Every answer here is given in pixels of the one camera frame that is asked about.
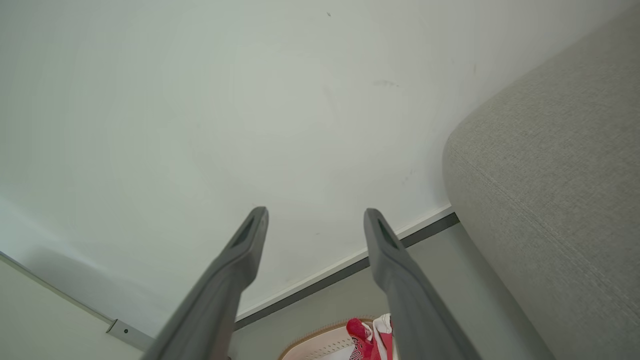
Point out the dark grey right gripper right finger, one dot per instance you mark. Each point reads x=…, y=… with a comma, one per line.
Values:
x=415, y=305

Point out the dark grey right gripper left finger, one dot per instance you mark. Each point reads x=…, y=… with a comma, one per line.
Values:
x=215, y=295

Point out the white laundry basket wooden rim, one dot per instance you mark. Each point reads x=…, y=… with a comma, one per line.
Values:
x=325, y=345

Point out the red and white garment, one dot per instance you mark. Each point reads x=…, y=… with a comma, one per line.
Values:
x=371, y=338

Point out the dark grey skirting board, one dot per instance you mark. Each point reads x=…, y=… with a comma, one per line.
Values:
x=345, y=272

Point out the grey fabric sofa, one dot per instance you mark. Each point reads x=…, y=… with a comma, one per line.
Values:
x=555, y=200

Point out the grey metal wall bracket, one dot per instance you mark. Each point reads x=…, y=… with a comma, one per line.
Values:
x=127, y=334

